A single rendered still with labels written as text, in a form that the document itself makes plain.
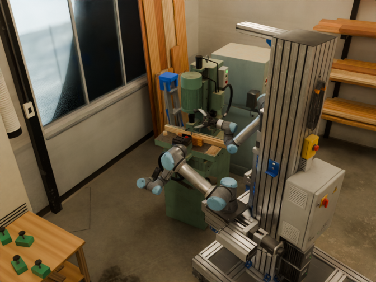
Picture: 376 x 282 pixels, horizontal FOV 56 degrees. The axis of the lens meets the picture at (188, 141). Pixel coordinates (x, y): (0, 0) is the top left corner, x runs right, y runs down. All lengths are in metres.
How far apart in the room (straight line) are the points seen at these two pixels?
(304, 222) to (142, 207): 1.98
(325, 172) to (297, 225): 0.37
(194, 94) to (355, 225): 2.09
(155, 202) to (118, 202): 0.40
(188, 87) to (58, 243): 1.55
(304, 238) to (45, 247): 1.83
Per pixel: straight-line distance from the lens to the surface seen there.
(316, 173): 2.32
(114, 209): 3.85
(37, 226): 3.10
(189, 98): 2.89
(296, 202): 2.26
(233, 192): 2.43
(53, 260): 2.80
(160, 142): 3.16
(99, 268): 3.35
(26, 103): 3.30
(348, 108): 4.65
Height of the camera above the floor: 2.55
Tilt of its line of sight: 32 degrees down
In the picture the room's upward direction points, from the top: 1 degrees counter-clockwise
